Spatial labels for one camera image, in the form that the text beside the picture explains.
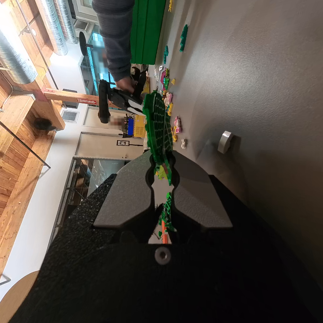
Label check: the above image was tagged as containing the white curved lego brick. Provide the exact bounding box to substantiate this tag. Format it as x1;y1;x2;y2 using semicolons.
217;130;234;154

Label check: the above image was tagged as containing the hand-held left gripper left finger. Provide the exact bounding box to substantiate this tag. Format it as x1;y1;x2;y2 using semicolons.
93;151;163;243

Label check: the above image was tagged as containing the pile of colourful lego pieces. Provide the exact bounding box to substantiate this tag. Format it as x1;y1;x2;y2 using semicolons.
160;84;183;143

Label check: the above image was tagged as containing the large teal lego piece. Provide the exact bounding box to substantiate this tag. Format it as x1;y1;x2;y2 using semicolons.
179;24;189;52

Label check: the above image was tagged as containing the black round lamp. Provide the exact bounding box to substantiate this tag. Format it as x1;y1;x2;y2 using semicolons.
79;31;97;56

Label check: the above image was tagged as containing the silver ventilation duct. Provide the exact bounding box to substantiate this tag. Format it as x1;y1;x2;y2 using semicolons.
0;30;39;85
54;0;78;44
40;0;69;56

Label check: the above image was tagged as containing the pale round board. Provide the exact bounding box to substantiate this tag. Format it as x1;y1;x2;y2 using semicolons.
0;270;41;323

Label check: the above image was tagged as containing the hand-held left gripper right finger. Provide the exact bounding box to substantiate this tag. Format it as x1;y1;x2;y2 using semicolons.
165;151;233;243

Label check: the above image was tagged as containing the black dome fixture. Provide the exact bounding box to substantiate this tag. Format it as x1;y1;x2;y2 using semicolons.
33;117;58;132

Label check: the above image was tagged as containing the person's right hand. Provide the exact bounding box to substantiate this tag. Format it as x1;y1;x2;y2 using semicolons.
115;75;139;94

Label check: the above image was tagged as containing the wall vent grille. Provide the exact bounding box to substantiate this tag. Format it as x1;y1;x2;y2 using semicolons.
61;110;79;123

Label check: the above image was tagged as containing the wooden beam with red label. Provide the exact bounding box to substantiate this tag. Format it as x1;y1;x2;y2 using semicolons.
42;85;113;109

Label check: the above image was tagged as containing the green lego model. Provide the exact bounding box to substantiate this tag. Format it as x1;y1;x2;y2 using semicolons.
142;91;177;187

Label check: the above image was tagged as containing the glass partition window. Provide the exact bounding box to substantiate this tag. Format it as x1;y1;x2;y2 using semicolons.
54;156;134;229

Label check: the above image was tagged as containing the green storage box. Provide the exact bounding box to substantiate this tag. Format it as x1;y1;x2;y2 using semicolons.
131;0;167;65

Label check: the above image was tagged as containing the yellow lego set box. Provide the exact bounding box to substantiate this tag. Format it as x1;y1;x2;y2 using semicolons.
132;114;147;138

